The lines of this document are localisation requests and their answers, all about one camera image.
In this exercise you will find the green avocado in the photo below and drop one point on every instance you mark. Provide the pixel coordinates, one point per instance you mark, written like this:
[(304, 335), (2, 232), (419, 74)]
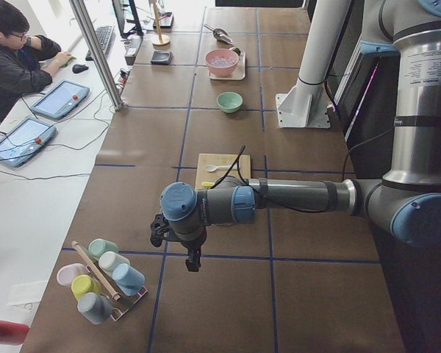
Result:
[(236, 50)]

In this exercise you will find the white plastic spoon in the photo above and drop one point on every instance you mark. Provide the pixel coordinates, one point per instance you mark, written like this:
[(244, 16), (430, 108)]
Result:
[(214, 168)]

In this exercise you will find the black computer mouse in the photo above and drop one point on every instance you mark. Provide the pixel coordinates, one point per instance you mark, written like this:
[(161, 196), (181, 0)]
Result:
[(79, 68)]

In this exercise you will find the near teach pendant tablet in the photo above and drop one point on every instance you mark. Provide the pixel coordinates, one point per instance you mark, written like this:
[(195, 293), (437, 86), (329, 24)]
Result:
[(24, 141)]

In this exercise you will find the pink bowl with ice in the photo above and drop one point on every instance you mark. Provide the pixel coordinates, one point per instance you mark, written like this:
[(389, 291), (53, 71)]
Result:
[(221, 62)]

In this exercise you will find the green ceramic bowl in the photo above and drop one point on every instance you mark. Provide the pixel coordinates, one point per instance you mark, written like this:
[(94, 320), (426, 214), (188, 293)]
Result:
[(229, 102)]

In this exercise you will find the metal ice scoop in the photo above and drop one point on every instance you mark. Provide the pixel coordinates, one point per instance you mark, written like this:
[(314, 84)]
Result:
[(219, 34)]

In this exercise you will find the seated person in black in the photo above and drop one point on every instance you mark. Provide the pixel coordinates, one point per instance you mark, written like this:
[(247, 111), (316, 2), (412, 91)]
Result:
[(27, 63)]

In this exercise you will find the mint green cup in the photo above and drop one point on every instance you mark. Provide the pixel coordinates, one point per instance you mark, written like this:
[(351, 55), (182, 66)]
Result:
[(99, 246)]

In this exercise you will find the grey folded cloth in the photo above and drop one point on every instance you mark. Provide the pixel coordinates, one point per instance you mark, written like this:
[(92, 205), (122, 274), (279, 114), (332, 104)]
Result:
[(161, 57)]

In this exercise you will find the aluminium frame post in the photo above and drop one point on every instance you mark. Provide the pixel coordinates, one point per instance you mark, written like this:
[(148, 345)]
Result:
[(89, 34)]

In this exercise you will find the white pillar mount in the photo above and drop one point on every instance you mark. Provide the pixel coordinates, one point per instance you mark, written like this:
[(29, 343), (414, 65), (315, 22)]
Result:
[(304, 106)]

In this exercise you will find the far teach pendant tablet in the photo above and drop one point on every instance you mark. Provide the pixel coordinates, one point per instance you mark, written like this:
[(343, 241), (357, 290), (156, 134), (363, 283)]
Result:
[(60, 100)]

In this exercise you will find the white cup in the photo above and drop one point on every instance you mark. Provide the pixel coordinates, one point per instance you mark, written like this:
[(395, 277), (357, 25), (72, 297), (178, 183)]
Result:
[(109, 261)]

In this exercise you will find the cup rack with wooden bar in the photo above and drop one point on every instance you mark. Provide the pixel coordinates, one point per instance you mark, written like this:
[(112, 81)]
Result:
[(121, 303)]

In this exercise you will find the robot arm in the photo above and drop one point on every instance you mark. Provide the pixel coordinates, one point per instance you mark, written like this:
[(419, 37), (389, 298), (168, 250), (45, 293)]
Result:
[(406, 201)]

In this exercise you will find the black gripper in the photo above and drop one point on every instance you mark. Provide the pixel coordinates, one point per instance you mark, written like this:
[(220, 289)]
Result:
[(192, 244)]

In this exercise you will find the black keyboard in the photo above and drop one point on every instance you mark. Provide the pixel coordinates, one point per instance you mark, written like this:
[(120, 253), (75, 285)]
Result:
[(105, 36)]

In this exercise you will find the light blue cup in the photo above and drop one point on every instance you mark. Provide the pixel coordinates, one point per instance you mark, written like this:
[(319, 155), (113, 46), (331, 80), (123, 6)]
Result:
[(129, 279)]

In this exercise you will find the teach pendant tablet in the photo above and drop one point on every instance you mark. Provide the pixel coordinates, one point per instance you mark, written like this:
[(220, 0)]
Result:
[(60, 100), (24, 141)]

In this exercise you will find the wooden mug tree stand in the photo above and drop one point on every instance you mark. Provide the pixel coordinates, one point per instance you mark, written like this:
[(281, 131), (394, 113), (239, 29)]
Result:
[(159, 39)]

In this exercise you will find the grey cup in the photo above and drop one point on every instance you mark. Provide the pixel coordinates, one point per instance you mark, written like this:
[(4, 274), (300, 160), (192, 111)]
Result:
[(94, 307)]

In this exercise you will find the red cylinder object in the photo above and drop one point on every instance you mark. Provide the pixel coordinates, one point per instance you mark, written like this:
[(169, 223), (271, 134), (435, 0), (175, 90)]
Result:
[(12, 333)]

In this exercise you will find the pink cup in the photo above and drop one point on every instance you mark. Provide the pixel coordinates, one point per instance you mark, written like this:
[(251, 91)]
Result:
[(68, 273)]

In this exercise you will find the yellow cup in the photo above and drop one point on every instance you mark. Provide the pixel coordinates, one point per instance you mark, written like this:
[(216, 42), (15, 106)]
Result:
[(83, 284)]

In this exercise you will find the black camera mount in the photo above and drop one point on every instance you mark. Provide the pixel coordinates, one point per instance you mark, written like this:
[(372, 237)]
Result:
[(161, 231)]

